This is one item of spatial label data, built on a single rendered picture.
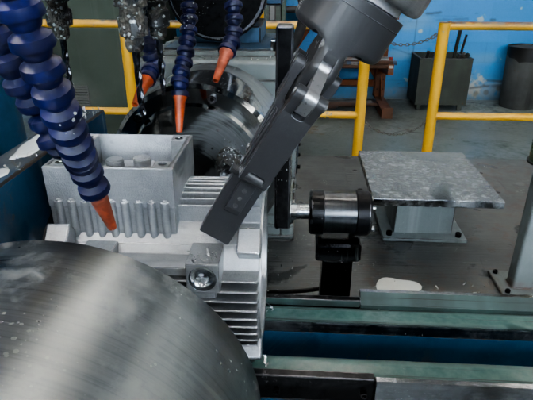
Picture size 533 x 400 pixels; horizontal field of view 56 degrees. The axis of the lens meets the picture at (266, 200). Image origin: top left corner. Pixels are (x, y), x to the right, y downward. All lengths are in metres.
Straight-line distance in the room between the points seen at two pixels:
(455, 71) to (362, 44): 4.95
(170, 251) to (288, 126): 0.18
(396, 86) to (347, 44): 5.36
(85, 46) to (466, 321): 3.53
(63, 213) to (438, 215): 0.77
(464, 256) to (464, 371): 0.47
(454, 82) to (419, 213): 4.31
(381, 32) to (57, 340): 0.28
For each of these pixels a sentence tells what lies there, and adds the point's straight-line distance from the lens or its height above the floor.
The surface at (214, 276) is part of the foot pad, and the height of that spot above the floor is 1.06.
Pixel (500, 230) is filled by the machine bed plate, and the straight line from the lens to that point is 1.18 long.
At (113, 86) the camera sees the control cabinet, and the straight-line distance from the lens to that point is 3.91.
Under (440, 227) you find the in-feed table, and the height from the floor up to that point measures 0.82.
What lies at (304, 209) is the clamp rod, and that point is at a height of 1.02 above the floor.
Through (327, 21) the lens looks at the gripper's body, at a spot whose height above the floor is 1.27.
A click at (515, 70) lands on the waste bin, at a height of 0.39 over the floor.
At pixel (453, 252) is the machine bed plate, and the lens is 1.05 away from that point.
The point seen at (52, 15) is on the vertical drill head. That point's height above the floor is 1.27.
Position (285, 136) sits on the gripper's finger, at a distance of 0.37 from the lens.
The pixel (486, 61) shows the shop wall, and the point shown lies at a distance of 5.92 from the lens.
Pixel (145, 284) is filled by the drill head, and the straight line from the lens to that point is 0.29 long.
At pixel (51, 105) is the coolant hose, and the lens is 0.29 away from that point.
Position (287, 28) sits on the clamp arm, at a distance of 0.59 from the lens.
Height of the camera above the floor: 1.31
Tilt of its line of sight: 25 degrees down
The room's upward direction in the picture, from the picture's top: straight up
